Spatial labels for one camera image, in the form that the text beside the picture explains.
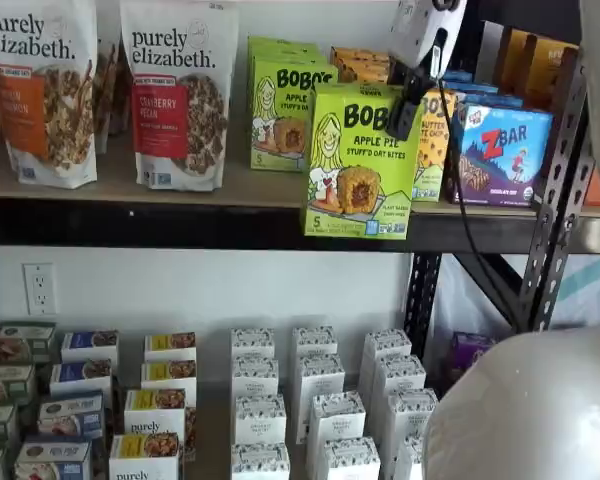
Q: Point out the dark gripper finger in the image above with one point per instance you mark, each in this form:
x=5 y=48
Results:
x=405 y=110

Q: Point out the orange cardboard box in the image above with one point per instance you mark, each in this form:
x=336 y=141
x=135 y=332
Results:
x=517 y=55
x=555 y=70
x=595 y=187

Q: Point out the white pantry boxes group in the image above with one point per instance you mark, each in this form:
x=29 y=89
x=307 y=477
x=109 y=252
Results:
x=212 y=425

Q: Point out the black metal shelf rack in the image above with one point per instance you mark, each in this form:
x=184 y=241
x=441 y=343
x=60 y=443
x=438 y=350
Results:
x=180 y=225

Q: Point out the white wall power outlet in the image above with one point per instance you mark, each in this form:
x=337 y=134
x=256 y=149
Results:
x=40 y=289

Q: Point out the purple cardboard box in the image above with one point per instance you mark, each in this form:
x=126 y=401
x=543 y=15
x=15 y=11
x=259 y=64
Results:
x=472 y=350

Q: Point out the light wooden shelf board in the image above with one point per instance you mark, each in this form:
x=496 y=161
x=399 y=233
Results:
x=115 y=180

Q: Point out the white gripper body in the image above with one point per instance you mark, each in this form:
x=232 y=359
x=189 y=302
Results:
x=425 y=30

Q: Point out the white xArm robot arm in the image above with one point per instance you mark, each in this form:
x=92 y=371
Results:
x=530 y=400

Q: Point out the white blue granola box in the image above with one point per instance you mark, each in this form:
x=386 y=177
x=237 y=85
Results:
x=80 y=377
x=52 y=462
x=70 y=415
x=90 y=345

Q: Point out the green Bobo's apple pie box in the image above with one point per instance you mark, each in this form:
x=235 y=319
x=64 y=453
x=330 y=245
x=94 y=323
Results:
x=280 y=125
x=355 y=175
x=285 y=50

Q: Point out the granola bag orange label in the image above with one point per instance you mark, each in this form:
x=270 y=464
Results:
x=40 y=100

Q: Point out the white yellow granola box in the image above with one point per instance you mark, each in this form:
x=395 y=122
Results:
x=145 y=460
x=170 y=345
x=167 y=375
x=155 y=415

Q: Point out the white plastic sheet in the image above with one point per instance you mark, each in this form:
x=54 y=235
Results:
x=590 y=285

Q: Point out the yellow Bobo's peanut butter box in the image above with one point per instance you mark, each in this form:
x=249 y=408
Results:
x=365 y=72
x=430 y=160
x=355 y=54

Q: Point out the white floral print box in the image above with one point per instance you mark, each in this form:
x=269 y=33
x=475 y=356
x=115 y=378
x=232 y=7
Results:
x=350 y=460
x=337 y=417
x=410 y=415
x=322 y=375
x=255 y=377
x=252 y=342
x=410 y=460
x=315 y=342
x=387 y=342
x=400 y=372
x=260 y=462
x=260 y=420

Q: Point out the granola bag red label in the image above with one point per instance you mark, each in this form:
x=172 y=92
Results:
x=180 y=100

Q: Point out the blue purple Zbar box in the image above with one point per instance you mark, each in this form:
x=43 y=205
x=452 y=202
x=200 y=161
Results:
x=472 y=88
x=485 y=99
x=460 y=76
x=505 y=150

